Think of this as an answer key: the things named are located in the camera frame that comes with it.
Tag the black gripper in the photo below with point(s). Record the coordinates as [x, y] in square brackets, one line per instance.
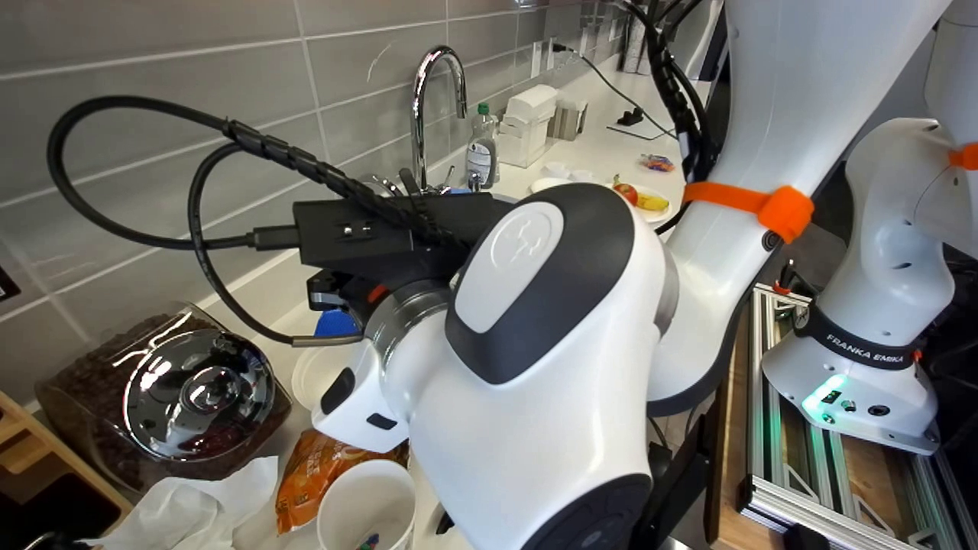
[400, 280]

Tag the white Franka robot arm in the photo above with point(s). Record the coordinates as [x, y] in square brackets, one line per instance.
[550, 409]

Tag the orange snack packet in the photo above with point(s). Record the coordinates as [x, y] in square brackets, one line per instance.
[315, 477]

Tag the tall chrome faucet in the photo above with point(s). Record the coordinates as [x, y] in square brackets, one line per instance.
[418, 132]

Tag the clear soap bottle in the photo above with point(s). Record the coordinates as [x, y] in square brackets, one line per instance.
[482, 153]

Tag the white napkin holder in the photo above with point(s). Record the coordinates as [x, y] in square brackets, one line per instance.
[530, 122]

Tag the tall white cup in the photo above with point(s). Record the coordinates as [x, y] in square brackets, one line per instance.
[365, 507]

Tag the glass pot lid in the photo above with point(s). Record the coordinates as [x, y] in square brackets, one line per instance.
[199, 400]

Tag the red apple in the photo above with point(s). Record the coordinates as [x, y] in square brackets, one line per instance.
[628, 191]

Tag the white plate with fruit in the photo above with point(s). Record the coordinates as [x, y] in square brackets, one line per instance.
[651, 212]

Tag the yellow fruit piece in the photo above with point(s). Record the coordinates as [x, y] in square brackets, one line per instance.
[651, 203]

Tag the small red item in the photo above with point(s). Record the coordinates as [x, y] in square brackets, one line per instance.
[657, 162]

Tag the wooden base board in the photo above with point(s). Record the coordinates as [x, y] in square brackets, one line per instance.
[733, 507]

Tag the wooden rack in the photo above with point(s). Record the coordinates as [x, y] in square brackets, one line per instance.
[30, 448]

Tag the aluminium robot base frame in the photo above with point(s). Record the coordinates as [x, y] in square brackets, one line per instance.
[795, 491]

